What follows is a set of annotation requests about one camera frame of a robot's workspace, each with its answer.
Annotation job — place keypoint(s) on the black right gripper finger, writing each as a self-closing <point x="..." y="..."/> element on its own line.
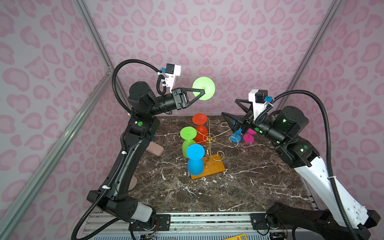
<point x="245" y="105"/>
<point x="235" y="122"/>

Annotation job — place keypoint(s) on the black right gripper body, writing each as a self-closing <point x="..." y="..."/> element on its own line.
<point x="249" y="120"/>

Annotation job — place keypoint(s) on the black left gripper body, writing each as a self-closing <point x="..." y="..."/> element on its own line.
<point x="178" y="101"/>

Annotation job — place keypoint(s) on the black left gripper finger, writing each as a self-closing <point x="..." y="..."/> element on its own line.
<point x="188" y="102"/>
<point x="192" y="90"/>

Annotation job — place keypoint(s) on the green wine glass front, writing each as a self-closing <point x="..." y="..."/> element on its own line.
<point x="206" y="84"/>

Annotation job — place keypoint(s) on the green wine glass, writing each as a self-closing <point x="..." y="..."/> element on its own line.
<point x="206" y="84"/>
<point x="188" y="134"/>

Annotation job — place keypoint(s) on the magenta wine glass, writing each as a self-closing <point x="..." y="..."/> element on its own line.
<point x="249" y="136"/>

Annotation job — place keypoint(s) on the blue wine glass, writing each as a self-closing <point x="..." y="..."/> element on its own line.
<point x="195" y="154"/>
<point x="236" y="137"/>

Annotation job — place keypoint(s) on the blue wine glass front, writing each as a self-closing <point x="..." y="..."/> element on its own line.
<point x="195" y="154"/>

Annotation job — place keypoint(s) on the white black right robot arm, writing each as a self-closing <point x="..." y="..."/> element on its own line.
<point x="344" y="217"/>

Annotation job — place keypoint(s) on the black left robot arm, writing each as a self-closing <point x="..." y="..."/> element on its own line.
<point x="113" y="197"/>

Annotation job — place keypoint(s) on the green wine glass back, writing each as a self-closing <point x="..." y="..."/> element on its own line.
<point x="188" y="134"/>

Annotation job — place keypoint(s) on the red wine glass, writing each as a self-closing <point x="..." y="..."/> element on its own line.
<point x="202" y="131"/>

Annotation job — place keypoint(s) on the pink rectangular case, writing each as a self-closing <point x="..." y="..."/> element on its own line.
<point x="155" y="149"/>

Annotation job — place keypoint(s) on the pink pen cup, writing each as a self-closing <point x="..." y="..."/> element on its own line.
<point x="133" y="183"/>

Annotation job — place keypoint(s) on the yellow plastic object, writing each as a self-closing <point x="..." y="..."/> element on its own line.
<point x="238" y="237"/>

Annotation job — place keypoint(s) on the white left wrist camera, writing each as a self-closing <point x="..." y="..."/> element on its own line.
<point x="168" y="75"/>

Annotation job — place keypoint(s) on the gold wire glass rack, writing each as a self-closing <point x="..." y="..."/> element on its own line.
<point x="213" y="161"/>

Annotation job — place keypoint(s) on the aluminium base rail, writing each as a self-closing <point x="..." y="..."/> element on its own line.
<point x="200" y="226"/>

